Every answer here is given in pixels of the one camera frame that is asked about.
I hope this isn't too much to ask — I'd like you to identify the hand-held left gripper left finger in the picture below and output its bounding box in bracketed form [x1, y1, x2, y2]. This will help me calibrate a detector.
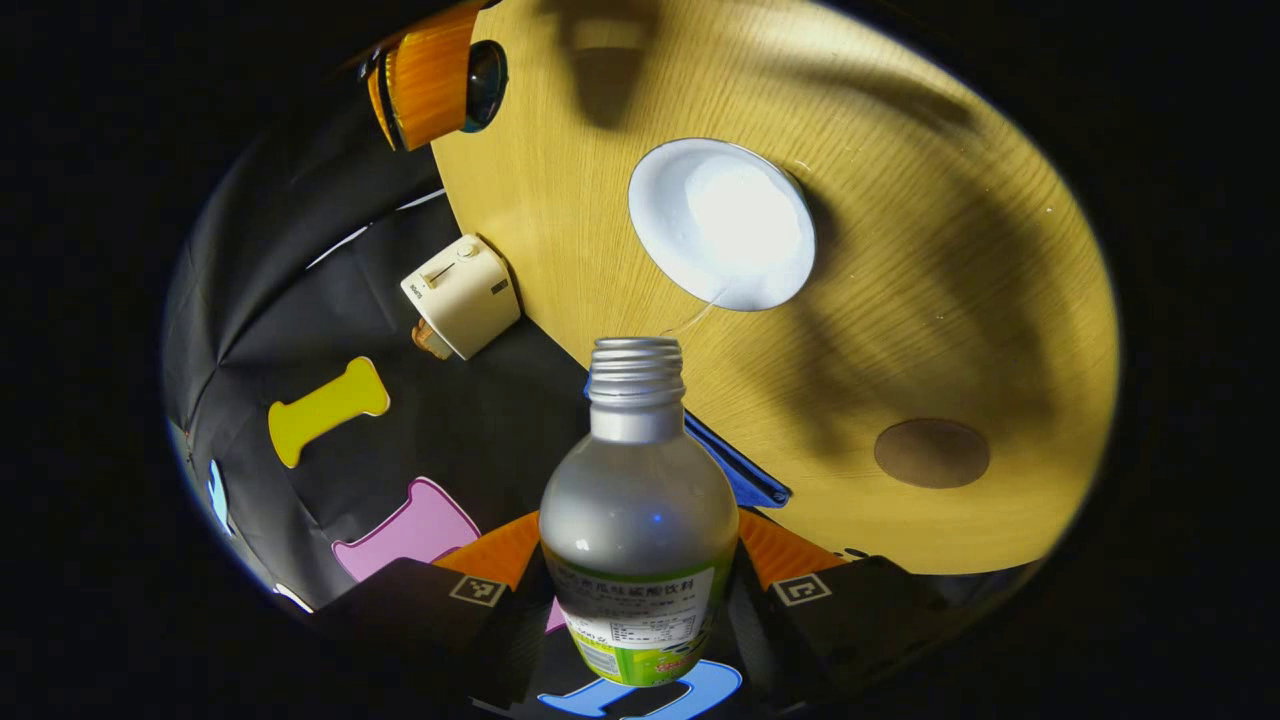
[300, 510, 561, 711]

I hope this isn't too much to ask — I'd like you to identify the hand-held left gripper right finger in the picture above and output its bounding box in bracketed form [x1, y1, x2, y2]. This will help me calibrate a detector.
[725, 508, 963, 708]

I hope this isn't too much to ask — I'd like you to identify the teal teacup lid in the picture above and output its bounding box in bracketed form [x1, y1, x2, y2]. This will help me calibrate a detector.
[462, 40, 509, 134]

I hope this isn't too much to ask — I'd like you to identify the round brown coaster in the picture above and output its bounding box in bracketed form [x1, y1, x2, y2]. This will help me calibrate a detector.
[874, 418, 992, 490]

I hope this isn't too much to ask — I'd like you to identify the silver green-label water bottle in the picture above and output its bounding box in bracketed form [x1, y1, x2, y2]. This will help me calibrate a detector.
[538, 337, 741, 689]

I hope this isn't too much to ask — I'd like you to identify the white ceramic teacup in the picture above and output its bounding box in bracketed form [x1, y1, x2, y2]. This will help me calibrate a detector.
[628, 138, 817, 312]

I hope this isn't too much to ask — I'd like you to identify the folded blue towel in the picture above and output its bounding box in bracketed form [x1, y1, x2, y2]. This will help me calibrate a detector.
[683, 410, 793, 509]

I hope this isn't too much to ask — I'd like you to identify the white toaster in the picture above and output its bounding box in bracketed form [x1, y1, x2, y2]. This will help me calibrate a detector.
[400, 234, 522, 361]

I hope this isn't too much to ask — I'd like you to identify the brown toast slice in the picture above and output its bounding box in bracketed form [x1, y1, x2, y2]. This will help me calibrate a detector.
[411, 318, 456, 362]

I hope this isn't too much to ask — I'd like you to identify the white cord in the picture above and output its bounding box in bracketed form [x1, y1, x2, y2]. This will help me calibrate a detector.
[305, 188, 446, 271]

